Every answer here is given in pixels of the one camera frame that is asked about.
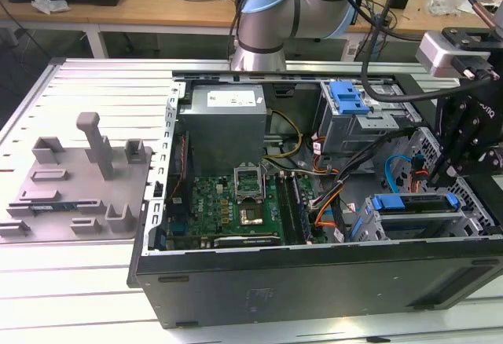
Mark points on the CPU socket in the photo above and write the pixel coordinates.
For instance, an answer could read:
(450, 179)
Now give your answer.
(251, 203)

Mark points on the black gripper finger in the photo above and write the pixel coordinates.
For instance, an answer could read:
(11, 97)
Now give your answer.
(491, 163)
(456, 132)

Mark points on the black open PC case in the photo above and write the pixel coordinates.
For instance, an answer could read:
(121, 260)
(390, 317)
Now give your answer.
(275, 289)

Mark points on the wooden desk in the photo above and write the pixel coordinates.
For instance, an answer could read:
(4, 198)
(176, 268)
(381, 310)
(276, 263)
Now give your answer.
(137, 6)

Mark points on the green motherboard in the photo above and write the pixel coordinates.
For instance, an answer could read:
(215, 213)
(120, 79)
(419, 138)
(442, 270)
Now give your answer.
(212, 206)

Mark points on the dark RAM stick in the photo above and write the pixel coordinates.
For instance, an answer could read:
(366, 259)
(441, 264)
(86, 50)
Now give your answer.
(47, 207)

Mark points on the grey metal disk bay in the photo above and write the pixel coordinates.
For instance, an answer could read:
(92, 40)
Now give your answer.
(467, 226)

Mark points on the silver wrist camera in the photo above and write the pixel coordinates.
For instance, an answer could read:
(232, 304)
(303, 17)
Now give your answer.
(436, 53)

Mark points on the blue plastic latch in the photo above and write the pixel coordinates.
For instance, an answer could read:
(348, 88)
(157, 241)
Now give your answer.
(347, 98)

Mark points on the black RAM slot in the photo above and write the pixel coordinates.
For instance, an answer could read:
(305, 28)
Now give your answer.
(283, 206)

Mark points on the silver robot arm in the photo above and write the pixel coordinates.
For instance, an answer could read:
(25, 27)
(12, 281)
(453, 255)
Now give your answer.
(267, 18)

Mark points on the grey metal power supply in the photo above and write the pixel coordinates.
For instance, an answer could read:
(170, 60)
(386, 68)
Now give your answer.
(220, 132)

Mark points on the hard disk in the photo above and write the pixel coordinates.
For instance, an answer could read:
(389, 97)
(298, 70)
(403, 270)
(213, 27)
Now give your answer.
(389, 202)

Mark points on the black case fan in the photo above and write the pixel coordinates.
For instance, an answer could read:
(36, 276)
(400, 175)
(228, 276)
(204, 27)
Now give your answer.
(184, 163)

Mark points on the grey parts rack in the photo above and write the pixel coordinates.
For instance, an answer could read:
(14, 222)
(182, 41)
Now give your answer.
(78, 187)

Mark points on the grey metal drive cage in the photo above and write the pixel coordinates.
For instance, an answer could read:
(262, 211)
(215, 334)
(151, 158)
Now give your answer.
(353, 136)

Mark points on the black graphics card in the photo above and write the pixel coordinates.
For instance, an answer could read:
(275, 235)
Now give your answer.
(247, 241)

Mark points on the white crumpled paper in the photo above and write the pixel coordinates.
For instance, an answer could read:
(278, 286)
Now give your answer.
(49, 5)

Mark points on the RAM stick with chips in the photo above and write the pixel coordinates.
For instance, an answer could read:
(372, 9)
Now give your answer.
(300, 208)

